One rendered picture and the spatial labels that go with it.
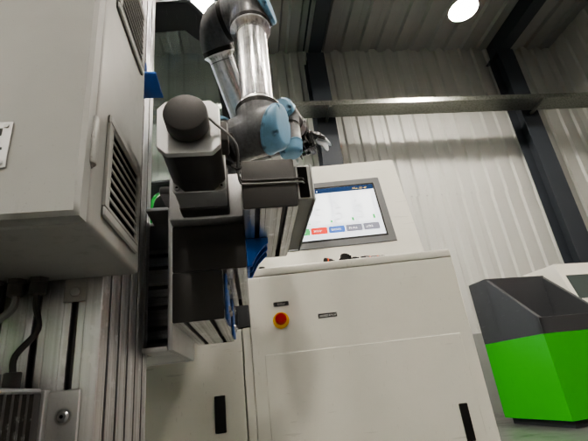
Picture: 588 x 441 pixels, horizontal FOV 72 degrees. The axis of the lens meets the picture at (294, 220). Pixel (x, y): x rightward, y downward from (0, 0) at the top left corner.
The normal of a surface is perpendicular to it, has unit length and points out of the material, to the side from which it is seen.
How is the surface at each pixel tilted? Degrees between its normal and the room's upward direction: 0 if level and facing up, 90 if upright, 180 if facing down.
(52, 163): 90
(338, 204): 76
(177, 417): 90
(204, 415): 90
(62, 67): 90
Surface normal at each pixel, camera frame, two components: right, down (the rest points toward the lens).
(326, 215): -0.02, -0.58
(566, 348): 0.22, -0.40
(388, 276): 0.00, -0.38
